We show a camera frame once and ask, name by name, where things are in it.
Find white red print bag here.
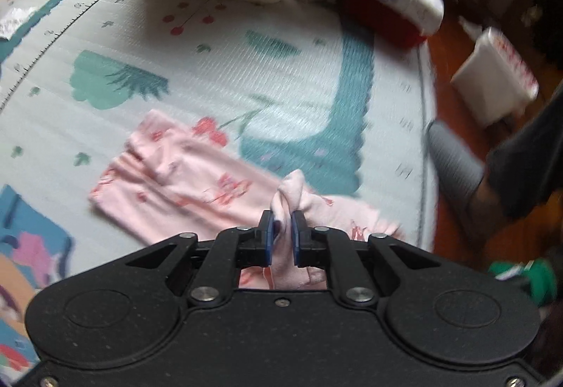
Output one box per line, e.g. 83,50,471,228
449,27,541,129

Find red folded cloth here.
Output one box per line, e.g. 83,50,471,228
344,0,428,50

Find cartoon printed play mat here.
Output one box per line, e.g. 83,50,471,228
0,0,441,372

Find green white cloth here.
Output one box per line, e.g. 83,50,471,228
487,258,558,306

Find person's dark shorts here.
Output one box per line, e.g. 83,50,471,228
486,85,563,220

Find grey slipper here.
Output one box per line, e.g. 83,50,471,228
428,121,487,214

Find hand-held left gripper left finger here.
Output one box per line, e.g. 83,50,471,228
125,211,276,307

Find pink butterfly print garment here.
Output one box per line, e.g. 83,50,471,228
88,110,403,291

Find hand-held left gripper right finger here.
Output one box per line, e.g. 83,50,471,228
291,211,443,308

